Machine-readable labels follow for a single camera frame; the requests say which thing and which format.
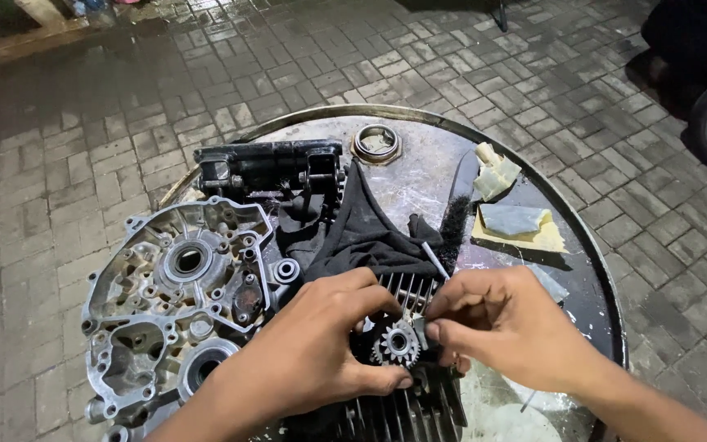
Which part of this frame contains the person's right hand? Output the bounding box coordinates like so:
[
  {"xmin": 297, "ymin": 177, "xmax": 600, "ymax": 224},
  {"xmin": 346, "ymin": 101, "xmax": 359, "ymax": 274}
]
[{"xmin": 424, "ymin": 265, "xmax": 605, "ymax": 395}]

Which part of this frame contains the person's left hand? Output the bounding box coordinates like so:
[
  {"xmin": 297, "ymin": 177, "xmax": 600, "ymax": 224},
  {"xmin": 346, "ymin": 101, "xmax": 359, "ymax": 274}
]
[{"xmin": 227, "ymin": 267, "xmax": 416, "ymax": 423}]

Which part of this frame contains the small silver gear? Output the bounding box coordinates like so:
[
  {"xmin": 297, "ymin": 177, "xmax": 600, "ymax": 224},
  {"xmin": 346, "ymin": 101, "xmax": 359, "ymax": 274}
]
[{"xmin": 371, "ymin": 318, "xmax": 422, "ymax": 370}]

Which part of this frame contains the small grey sandpaper strip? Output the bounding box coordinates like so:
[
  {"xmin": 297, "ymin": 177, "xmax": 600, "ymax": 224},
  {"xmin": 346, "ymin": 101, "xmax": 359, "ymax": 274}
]
[{"xmin": 411, "ymin": 312, "xmax": 432, "ymax": 352}]

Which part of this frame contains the grey sandpaper piece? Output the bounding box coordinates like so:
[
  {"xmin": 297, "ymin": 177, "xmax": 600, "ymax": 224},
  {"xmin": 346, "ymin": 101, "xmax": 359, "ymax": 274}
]
[
  {"xmin": 479, "ymin": 203, "xmax": 552, "ymax": 238},
  {"xmin": 524, "ymin": 264, "xmax": 570, "ymax": 303}
]

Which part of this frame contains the yellow sandpaper sheet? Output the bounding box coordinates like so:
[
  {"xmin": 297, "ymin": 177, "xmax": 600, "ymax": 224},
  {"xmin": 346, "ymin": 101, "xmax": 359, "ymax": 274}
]
[{"xmin": 471, "ymin": 207, "xmax": 569, "ymax": 254}]

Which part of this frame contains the thin silver metal rod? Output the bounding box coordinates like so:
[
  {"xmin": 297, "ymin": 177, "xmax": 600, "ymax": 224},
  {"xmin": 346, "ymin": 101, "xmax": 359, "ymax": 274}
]
[{"xmin": 421, "ymin": 241, "xmax": 451, "ymax": 282}]

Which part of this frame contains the black bristle brush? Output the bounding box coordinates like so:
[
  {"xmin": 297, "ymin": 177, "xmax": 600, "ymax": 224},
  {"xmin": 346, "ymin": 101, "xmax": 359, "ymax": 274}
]
[{"xmin": 436, "ymin": 149, "xmax": 482, "ymax": 275}]

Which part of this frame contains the black cloth rag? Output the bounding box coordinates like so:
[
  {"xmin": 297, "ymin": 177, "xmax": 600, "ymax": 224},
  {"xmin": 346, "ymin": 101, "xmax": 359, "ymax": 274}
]
[{"xmin": 277, "ymin": 156, "xmax": 448, "ymax": 284}]

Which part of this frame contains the black finned engine cylinder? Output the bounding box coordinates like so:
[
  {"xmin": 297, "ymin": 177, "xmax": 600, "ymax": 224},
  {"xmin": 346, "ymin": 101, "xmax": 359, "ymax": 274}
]
[{"xmin": 285, "ymin": 273, "xmax": 470, "ymax": 442}]

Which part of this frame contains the folded beige sandpaper piece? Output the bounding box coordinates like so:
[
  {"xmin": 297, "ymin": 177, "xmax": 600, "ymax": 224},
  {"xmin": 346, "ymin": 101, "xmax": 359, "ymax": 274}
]
[{"xmin": 473, "ymin": 142, "xmax": 523, "ymax": 203}]

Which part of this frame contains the silver aluminium crankcase half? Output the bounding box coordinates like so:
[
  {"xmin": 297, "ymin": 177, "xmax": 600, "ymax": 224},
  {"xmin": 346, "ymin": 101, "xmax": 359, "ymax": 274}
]
[{"xmin": 80, "ymin": 196, "xmax": 305, "ymax": 442}]

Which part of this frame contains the round metal drum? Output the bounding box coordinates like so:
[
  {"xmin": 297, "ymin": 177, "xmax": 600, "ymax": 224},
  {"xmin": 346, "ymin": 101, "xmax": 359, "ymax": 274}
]
[{"xmin": 157, "ymin": 104, "xmax": 629, "ymax": 442}]

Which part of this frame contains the dark car body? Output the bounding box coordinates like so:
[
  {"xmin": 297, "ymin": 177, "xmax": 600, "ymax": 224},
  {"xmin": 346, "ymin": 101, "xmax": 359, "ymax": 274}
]
[{"xmin": 626, "ymin": 0, "xmax": 707, "ymax": 120}]

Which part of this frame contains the black metal bracket part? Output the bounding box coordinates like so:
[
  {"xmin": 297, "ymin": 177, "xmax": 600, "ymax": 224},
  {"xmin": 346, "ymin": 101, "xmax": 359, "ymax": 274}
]
[{"xmin": 193, "ymin": 140, "xmax": 348, "ymax": 205}]

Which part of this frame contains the metal drum bung ring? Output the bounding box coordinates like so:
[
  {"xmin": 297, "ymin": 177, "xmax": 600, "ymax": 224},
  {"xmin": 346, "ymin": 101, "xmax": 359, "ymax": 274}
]
[{"xmin": 351, "ymin": 124, "xmax": 403, "ymax": 166}]

